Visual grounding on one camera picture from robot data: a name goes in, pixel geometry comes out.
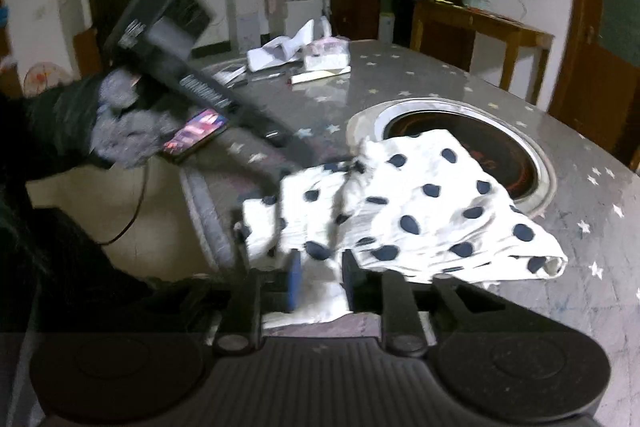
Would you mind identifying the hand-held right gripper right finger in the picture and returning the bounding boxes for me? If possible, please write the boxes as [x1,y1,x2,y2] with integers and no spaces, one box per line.
[342,252,506,356]

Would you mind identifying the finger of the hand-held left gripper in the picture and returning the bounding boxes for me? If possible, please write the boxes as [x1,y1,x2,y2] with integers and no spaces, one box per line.
[260,132,301,178]

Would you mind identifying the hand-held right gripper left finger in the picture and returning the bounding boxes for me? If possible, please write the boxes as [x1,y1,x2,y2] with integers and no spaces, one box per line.
[150,252,302,355]

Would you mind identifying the white navy-spotted pants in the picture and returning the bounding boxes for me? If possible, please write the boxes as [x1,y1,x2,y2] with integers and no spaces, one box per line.
[241,128,568,325]

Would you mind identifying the person's left hand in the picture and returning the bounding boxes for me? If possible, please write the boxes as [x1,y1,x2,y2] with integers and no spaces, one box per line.
[92,68,173,168]

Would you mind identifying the wooden chair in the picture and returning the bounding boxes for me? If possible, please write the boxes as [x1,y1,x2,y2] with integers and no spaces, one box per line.
[72,27,108,78]

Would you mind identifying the small booklet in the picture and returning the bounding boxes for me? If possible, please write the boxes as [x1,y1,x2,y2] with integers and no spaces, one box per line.
[214,63,247,85]

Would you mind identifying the black smartphone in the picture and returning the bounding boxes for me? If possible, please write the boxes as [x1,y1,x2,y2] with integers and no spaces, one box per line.
[161,108,230,164]

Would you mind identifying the flat white box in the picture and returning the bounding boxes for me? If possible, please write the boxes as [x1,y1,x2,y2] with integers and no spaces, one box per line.
[290,66,352,86]

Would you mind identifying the crumpled white paper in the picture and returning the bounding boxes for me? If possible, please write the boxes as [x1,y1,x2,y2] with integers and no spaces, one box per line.
[247,19,316,70]

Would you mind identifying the white tissue pack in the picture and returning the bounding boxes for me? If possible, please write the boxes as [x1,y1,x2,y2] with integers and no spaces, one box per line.
[302,38,352,72]

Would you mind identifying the pink round fan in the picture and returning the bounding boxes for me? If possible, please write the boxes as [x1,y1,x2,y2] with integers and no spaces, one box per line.
[24,62,71,98]

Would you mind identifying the round built-in induction cooktop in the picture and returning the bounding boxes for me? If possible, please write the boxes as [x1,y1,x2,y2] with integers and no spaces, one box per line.
[347,97,557,218]

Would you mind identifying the grey star quilted table cover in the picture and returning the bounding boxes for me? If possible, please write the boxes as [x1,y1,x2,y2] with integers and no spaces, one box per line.
[177,38,640,427]

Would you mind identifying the wooden side table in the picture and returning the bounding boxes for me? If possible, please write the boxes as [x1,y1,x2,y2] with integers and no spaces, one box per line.
[409,0,556,92]

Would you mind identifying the brown wooden glass-panel door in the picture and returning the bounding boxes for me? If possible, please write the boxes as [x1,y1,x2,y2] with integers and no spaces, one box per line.
[547,0,640,168]

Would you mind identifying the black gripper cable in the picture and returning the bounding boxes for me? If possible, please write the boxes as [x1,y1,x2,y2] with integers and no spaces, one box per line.
[97,164,149,247]

